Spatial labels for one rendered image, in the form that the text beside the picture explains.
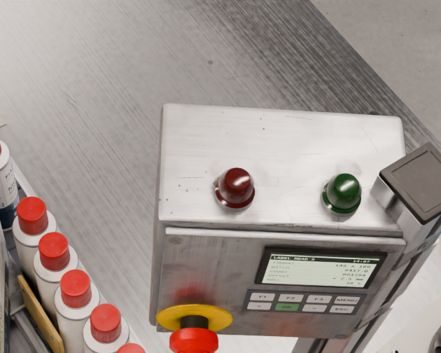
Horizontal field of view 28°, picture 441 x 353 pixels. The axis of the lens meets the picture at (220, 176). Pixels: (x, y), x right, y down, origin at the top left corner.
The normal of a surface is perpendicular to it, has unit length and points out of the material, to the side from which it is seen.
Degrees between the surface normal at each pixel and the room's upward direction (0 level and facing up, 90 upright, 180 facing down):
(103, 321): 3
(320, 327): 90
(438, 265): 0
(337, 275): 90
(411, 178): 0
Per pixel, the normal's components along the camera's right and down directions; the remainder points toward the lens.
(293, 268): 0.00, 0.86
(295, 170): 0.10, -0.51
